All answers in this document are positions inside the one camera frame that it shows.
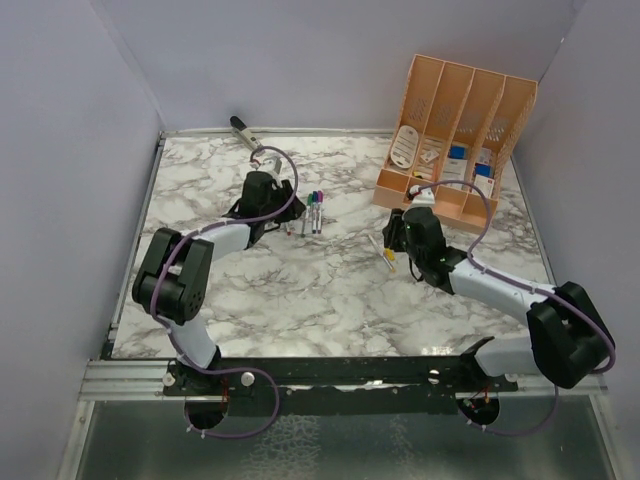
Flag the white oval perforated item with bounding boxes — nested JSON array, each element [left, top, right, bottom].
[[389, 125, 420, 170]]

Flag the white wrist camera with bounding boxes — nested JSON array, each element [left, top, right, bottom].
[[250, 155, 282, 179], [406, 185, 436, 208]]

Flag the black grey stapler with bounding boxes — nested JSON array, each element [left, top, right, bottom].
[[229, 115, 262, 151]]

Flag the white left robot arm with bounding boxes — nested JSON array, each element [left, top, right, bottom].
[[132, 171, 305, 395]]

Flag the aluminium frame profile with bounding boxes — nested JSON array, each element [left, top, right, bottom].
[[79, 359, 168, 401]]

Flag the white pen yellow ink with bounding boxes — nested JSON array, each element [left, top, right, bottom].
[[367, 234, 396, 273]]

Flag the white pen blue ink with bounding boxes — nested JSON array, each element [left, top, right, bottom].
[[311, 203, 318, 234]]

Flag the white pen green ink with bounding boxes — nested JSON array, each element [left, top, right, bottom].
[[300, 199, 311, 238]]

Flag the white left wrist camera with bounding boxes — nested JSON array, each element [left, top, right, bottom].
[[250, 155, 282, 179]]

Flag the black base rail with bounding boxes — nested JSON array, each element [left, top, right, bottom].
[[161, 348, 518, 417]]

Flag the peach desk organizer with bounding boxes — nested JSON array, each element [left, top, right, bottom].
[[373, 55, 538, 232]]

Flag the white pen purple ink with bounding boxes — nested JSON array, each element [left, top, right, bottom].
[[317, 203, 323, 234]]

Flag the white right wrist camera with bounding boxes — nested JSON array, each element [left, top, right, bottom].
[[406, 185, 436, 208]]

